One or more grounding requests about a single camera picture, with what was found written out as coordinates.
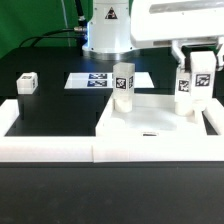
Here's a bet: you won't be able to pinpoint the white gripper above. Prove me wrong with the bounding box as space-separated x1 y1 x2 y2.
131 0 224 71

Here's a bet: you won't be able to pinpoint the white square table top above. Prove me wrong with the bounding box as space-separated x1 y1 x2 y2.
95 94 206 137

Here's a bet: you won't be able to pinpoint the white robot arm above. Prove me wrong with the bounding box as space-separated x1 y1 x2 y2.
83 0 224 70

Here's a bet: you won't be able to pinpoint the white U-shaped obstacle fence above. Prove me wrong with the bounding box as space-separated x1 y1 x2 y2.
0 99 224 163

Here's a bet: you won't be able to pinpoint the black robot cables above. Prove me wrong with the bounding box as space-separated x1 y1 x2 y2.
18 0 89 48

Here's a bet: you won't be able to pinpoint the white marker base plate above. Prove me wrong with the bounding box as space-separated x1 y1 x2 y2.
64 72 154 89

